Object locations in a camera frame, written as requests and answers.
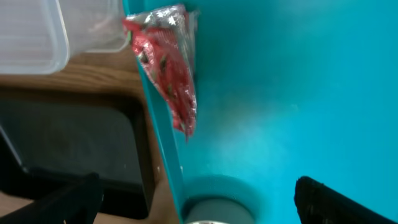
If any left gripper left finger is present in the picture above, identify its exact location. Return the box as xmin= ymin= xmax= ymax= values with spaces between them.
xmin=1 ymin=173 xmax=103 ymax=224

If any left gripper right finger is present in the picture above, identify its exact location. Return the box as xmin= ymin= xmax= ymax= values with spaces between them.
xmin=294 ymin=176 xmax=395 ymax=224

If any grey bowl with food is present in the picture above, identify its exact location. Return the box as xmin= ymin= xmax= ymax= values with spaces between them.
xmin=184 ymin=198 xmax=254 ymax=224

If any teal serving tray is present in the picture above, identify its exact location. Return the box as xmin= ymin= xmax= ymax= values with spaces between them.
xmin=142 ymin=0 xmax=397 ymax=223

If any red snack wrapper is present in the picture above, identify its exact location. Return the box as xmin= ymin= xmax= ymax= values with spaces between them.
xmin=123 ymin=4 xmax=198 ymax=138

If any black tray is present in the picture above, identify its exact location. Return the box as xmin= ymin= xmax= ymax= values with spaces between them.
xmin=1 ymin=99 xmax=154 ymax=220

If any clear plastic bin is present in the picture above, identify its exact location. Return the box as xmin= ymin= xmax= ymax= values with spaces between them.
xmin=1 ymin=0 xmax=127 ymax=75

